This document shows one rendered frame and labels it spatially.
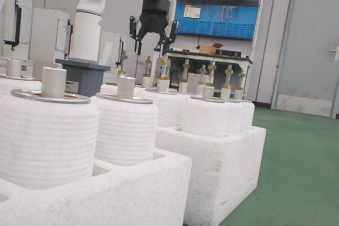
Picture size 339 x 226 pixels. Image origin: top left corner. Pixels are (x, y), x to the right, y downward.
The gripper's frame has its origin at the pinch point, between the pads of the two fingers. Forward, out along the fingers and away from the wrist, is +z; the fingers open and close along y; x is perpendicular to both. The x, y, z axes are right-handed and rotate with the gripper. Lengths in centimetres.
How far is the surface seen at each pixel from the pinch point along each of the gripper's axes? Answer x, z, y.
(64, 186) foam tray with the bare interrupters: 63, 17, -14
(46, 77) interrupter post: 60, 8, -9
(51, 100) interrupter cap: 62, 10, -11
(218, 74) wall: -516, -13, 30
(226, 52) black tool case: -454, -48, 17
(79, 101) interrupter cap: 60, 10, -13
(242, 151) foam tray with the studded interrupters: 12.4, 20.8, -29.1
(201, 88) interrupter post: -7.5, 8.0, -14.6
